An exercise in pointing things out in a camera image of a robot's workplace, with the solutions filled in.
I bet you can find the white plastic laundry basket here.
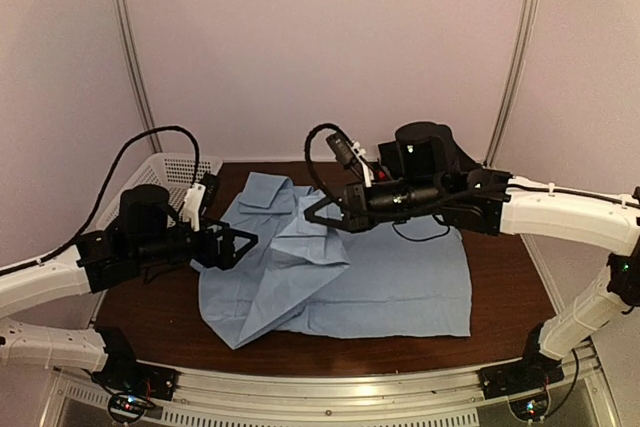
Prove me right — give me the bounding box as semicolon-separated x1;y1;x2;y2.
93;153;195;230

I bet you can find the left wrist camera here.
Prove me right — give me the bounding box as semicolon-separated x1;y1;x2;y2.
181;173;220;232

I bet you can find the aluminium frame post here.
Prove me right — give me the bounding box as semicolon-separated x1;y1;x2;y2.
484;0;540;167
113;0;156;130

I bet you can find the left aluminium frame post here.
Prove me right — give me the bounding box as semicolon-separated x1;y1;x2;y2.
113;0;156;130

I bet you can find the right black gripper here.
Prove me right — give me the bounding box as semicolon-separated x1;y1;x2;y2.
303;179;444;237

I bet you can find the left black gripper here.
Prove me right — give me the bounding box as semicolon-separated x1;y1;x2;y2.
132;214;257;270

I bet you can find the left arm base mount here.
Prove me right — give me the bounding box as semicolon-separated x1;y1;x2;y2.
84;363;178;425

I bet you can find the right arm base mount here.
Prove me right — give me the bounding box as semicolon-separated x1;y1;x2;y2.
478;360;565;423

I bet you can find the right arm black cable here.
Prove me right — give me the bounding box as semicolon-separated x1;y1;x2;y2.
303;122;351;203

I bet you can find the right aluminium frame post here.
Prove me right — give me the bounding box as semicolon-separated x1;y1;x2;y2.
484;0;540;167

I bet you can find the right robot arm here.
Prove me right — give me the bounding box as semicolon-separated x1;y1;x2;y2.
304;168;639;389

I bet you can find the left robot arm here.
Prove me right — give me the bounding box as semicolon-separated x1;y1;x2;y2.
1;221;258;391

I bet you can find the light blue long sleeve shirt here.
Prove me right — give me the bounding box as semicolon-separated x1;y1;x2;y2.
194;172;472;349

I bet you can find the front aluminium rail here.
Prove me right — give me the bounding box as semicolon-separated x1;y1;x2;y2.
49;339;616;427

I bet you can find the black shirt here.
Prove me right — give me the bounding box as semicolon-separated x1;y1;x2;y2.
377;139;484;183

